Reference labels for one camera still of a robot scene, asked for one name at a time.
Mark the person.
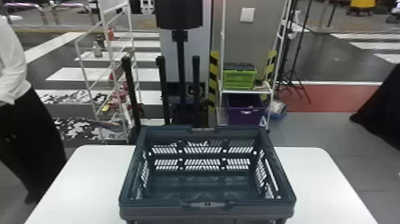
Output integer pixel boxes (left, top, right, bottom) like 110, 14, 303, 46
0, 15, 67, 205

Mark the black tripod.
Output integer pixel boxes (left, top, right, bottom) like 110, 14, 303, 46
277, 0, 313, 104

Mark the yellow black striped post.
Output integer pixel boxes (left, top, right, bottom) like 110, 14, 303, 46
208, 50, 220, 109

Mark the green crate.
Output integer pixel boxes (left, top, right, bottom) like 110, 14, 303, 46
223, 62, 258, 91

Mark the white wire rack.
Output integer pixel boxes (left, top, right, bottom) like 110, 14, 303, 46
74, 0, 145, 145
217, 0, 293, 130

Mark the purple crate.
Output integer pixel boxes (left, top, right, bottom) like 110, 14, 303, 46
225, 94, 267, 126

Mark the white wall plate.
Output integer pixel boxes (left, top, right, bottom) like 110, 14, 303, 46
240, 7, 256, 23

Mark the blue basket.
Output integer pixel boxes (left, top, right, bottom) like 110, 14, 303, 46
118, 125, 297, 224

